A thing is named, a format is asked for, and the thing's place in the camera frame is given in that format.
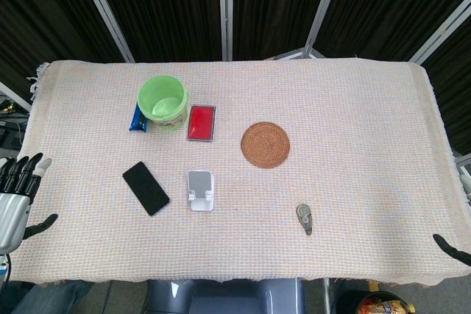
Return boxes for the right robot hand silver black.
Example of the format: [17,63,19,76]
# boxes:
[432,232,471,267]

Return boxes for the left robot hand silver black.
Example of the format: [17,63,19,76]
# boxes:
[0,151,59,255]

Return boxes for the black smartphone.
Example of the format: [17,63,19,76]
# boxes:
[121,160,171,218]

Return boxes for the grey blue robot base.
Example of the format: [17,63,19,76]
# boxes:
[146,277,306,314]

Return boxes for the white phone stand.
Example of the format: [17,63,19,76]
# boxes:
[187,169,216,213]

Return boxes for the snack can with orange print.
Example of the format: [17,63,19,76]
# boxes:
[358,290,417,314]

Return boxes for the blue jeans leg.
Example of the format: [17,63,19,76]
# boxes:
[9,279,95,314]

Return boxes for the olive correction tape dispenser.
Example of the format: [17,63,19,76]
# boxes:
[295,203,314,236]

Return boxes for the blue snack packet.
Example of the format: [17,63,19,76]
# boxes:
[128,102,149,133]

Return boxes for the beige woven tablecloth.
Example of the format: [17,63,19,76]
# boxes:
[7,57,471,286]

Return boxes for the green plastic bucket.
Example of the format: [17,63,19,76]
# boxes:
[137,75,190,132]

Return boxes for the red ink pad box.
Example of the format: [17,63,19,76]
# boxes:
[186,104,217,143]

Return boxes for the round woven brown coaster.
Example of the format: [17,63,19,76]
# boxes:
[241,121,291,168]

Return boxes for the black equipment with cables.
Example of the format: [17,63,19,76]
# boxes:
[0,91,31,148]

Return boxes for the white screen frame post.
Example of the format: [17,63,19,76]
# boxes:
[72,0,136,64]
[303,0,347,60]
[407,0,471,68]
[217,0,236,62]

